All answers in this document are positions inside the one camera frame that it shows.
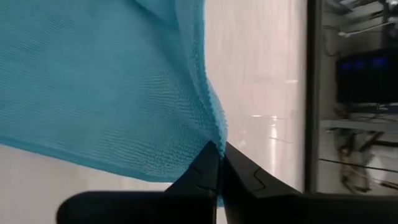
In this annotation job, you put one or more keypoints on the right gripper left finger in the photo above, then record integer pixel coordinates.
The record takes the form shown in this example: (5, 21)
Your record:
(155, 208)

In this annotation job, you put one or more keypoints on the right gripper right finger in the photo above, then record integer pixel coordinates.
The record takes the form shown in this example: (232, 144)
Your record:
(280, 208)

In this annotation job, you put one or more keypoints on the blue microfibre towel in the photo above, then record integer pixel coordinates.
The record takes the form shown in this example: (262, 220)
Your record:
(93, 77)

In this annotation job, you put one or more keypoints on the black metal table frame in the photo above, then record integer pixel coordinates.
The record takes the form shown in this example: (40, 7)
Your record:
(312, 93)

